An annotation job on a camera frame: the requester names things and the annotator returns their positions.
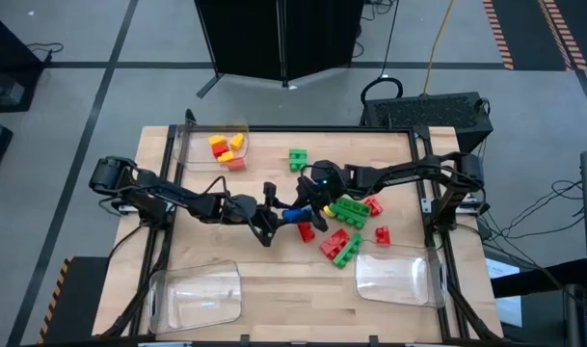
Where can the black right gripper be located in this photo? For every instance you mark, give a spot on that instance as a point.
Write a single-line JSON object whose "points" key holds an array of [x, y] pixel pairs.
{"points": [[329, 180]]}

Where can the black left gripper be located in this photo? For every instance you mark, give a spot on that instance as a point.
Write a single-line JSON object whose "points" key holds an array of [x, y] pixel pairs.
{"points": [[245, 209]]}

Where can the blue four-stud block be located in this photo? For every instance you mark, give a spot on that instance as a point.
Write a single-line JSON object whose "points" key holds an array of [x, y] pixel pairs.
{"points": [[298, 214]]}

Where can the large red block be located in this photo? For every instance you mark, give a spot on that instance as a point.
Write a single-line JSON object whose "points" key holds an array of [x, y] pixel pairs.
{"points": [[335, 243]]}

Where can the small yellow block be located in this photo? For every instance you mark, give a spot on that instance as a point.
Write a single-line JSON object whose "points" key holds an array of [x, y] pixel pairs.
{"points": [[217, 140], [237, 141], [225, 156]]}

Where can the small red block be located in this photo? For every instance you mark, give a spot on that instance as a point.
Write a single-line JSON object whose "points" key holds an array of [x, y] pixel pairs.
{"points": [[220, 150]]}

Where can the clear plastic bin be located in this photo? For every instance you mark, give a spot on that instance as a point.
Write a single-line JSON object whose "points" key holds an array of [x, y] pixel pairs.
{"points": [[192, 154], [399, 274], [196, 299]]}

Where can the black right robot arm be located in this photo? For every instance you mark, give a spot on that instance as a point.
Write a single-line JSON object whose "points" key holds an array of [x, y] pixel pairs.
{"points": [[408, 174]]}

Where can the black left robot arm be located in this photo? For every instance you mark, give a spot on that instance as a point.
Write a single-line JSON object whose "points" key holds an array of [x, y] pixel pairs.
{"points": [[177, 197]]}

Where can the black perforated computer case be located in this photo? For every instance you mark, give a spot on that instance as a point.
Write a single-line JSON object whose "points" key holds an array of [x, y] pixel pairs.
{"points": [[428, 113]]}

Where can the black partition screen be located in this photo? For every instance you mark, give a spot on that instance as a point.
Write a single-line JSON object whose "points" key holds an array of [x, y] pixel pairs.
{"points": [[274, 38]]}

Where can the white paper sheet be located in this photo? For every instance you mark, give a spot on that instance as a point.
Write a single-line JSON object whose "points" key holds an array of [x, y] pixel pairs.
{"points": [[507, 308]]}

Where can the black beam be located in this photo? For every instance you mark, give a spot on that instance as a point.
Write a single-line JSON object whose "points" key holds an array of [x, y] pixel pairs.
{"points": [[539, 279]]}

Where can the black electronic device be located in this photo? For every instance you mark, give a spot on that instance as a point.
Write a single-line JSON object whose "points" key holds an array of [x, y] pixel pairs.
{"points": [[582, 318]]}

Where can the black cabinet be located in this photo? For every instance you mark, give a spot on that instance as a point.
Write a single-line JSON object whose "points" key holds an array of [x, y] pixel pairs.
{"points": [[8, 53]]}

